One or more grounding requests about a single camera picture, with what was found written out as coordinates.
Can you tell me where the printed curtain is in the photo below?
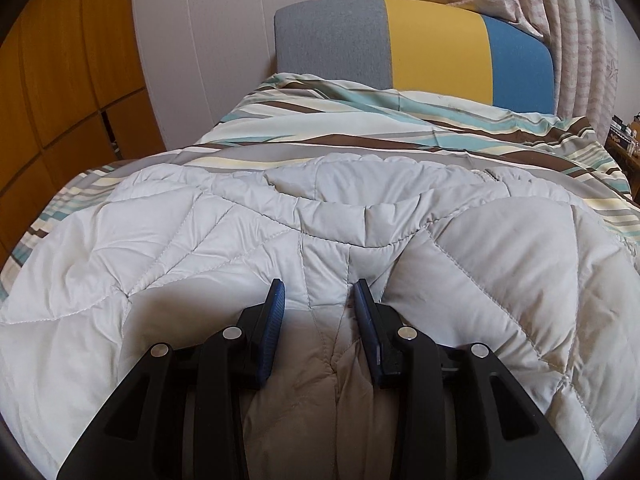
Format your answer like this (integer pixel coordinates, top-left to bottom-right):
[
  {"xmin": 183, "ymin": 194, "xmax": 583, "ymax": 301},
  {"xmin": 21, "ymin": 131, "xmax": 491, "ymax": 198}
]
[{"xmin": 320, "ymin": 0, "xmax": 640, "ymax": 131}]

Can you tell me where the white quilted jacket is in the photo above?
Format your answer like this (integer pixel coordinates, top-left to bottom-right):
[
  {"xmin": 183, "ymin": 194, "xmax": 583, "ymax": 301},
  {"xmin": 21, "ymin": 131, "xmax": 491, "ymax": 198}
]
[{"xmin": 0, "ymin": 155, "xmax": 640, "ymax": 480}]

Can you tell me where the striped bed cover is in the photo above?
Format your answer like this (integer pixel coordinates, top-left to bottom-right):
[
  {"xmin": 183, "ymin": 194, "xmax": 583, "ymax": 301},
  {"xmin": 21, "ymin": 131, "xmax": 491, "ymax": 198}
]
[{"xmin": 0, "ymin": 72, "xmax": 640, "ymax": 301}]

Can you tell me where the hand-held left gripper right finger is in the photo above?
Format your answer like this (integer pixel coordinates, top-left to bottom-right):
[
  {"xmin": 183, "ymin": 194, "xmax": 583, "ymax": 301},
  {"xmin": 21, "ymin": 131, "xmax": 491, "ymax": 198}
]
[{"xmin": 352, "ymin": 278, "xmax": 583, "ymax": 480}]

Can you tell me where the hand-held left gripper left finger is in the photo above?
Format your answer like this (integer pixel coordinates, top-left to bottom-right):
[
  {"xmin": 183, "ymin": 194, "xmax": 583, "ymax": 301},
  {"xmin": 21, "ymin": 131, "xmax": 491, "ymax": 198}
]
[{"xmin": 56, "ymin": 278, "xmax": 287, "ymax": 480}]

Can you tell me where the wooden desk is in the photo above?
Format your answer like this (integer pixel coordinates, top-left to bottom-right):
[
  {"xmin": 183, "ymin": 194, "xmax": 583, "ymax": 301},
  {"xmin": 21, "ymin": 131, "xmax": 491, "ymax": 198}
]
[{"xmin": 605, "ymin": 132, "xmax": 640, "ymax": 183}]

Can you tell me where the grey yellow blue headboard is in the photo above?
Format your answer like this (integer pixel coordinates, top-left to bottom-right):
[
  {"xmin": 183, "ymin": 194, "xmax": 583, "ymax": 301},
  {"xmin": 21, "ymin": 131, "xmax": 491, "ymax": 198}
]
[{"xmin": 274, "ymin": 0, "xmax": 556, "ymax": 113}]

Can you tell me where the wooden wardrobe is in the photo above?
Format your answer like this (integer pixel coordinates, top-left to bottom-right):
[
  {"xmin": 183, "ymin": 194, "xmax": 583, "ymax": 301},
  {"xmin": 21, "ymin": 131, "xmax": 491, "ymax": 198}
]
[{"xmin": 0, "ymin": 0, "xmax": 168, "ymax": 261}]

